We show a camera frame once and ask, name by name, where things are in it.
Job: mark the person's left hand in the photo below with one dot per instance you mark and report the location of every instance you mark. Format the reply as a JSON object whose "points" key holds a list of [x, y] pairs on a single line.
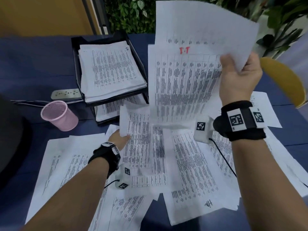
{"points": [[119, 139]]}

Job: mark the person's right hand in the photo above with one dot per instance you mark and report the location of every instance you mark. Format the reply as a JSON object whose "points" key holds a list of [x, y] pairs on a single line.
{"points": [[240, 86]]}

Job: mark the pile of printed papers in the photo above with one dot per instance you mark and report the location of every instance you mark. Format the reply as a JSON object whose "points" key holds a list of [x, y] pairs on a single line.
{"points": [[192, 165]]}

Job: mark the black mesh tiered tray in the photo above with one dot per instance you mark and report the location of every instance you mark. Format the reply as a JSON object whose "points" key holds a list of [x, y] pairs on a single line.
{"points": [[75, 64]]}

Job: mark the person's right forearm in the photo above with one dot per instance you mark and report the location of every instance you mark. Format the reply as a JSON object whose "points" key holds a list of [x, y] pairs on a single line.
{"points": [[264, 190]]}

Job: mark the person's left forearm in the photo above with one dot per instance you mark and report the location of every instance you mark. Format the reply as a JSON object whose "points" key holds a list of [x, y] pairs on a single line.
{"points": [[67, 199]]}

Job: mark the black left wristband with markers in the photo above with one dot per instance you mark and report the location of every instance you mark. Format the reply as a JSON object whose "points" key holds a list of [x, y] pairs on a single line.
{"points": [[103, 158]]}

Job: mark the black wristband with markers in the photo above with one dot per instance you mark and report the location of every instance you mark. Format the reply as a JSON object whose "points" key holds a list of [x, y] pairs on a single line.
{"points": [[240, 132], [103, 158]]}

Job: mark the black right wristband with markers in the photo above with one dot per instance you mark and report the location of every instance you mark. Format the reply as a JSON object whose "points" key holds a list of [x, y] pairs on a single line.
{"points": [[240, 132]]}

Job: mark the pink mesh cup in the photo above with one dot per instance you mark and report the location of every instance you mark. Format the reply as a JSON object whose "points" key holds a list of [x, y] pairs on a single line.
{"points": [[62, 120]]}

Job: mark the white column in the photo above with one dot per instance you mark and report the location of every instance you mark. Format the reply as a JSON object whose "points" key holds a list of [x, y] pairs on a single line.
{"points": [[262, 28]]}

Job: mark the white power strip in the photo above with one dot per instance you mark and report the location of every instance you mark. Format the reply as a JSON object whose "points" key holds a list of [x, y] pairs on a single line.
{"points": [[66, 94]]}

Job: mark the dark green potted plant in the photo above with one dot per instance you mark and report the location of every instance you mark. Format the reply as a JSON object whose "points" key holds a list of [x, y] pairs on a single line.
{"points": [[276, 19]]}

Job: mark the large black chair back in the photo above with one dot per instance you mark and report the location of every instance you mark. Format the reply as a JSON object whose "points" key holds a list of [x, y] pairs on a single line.
{"points": [[12, 141]]}

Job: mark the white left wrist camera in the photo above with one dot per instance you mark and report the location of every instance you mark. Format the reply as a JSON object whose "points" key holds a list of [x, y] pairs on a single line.
{"points": [[122, 178]]}

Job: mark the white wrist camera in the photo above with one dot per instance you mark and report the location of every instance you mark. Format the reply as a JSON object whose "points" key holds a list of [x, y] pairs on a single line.
{"points": [[203, 134], [122, 178]]}

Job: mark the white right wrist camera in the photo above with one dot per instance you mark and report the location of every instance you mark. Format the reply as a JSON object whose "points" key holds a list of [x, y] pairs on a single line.
{"points": [[203, 134]]}

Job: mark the green plant wall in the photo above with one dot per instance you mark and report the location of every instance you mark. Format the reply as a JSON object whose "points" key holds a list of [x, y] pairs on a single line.
{"points": [[130, 14]]}

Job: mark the dark metal door frame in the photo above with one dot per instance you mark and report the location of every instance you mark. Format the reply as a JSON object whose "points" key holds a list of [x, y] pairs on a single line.
{"points": [[98, 14]]}

